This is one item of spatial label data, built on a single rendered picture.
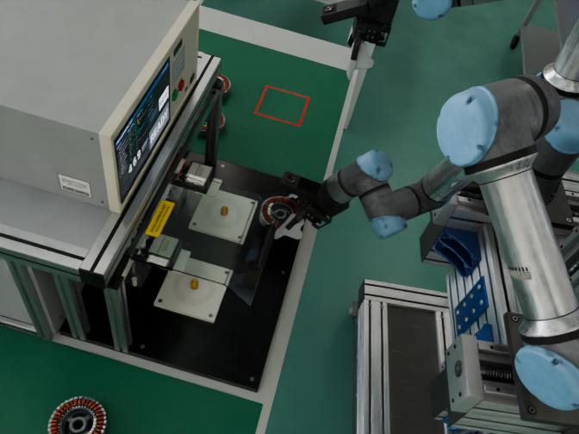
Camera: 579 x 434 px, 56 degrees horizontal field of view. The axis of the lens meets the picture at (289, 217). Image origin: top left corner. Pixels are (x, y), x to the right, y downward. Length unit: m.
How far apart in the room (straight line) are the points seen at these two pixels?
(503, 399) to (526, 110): 0.58
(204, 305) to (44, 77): 0.63
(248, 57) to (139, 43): 1.00
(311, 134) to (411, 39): 2.16
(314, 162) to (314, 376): 0.86
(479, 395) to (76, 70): 0.97
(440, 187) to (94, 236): 0.72
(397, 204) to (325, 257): 1.23
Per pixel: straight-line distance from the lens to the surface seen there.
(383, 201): 1.23
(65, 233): 1.08
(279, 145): 1.76
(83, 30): 1.17
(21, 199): 1.14
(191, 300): 1.36
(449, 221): 1.49
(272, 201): 1.46
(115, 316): 1.19
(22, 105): 1.02
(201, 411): 1.29
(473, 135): 0.90
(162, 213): 1.15
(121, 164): 1.02
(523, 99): 0.96
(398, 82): 3.47
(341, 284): 2.39
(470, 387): 1.19
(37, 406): 1.33
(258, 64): 2.06
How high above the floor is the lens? 1.98
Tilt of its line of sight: 51 degrees down
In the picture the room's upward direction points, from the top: 15 degrees clockwise
